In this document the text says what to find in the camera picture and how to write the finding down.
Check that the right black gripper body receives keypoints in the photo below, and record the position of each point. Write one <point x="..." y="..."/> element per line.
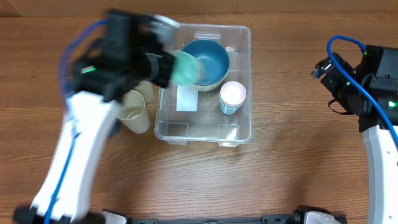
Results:
<point x="342" y="90"/>

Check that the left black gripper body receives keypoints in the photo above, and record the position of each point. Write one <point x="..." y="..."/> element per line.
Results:
<point x="154" y="66"/>

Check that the tall beige cup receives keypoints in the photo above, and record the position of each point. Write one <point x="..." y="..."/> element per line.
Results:
<point x="145" y="88"/>
<point x="133" y="113"/>

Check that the small mint green cup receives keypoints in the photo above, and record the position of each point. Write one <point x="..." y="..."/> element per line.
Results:
<point x="187" y="69"/>

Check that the tall beige cup front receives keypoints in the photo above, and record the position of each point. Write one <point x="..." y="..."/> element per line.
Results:
<point x="133" y="113"/>

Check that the dark blue bowl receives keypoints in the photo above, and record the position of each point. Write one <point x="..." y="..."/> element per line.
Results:
<point x="213" y="58"/>

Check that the small pink cup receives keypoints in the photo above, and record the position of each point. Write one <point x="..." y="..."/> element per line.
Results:
<point x="233" y="93"/>

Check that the small grey cup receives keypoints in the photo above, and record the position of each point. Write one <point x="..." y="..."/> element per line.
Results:
<point x="227" y="106"/>

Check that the small light blue cup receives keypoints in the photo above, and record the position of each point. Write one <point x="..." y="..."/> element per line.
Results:
<point x="228" y="111"/>

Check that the tall navy cup front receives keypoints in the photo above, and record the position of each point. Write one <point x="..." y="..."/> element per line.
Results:
<point x="115" y="129"/>

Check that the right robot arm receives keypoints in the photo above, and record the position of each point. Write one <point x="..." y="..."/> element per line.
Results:
<point x="369" y="91"/>

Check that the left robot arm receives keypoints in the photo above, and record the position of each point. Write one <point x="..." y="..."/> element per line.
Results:
<point x="110" y="67"/>

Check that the white label in bin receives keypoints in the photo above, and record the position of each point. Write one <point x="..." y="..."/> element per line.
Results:
<point x="187" y="99"/>

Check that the cream bowl stack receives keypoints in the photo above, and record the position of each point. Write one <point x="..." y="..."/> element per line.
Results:
<point x="211" y="87"/>

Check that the clear plastic storage bin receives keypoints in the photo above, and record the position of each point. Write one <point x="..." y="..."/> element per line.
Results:
<point x="209" y="123"/>

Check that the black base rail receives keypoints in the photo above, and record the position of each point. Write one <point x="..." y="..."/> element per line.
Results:
<point x="115" y="217"/>

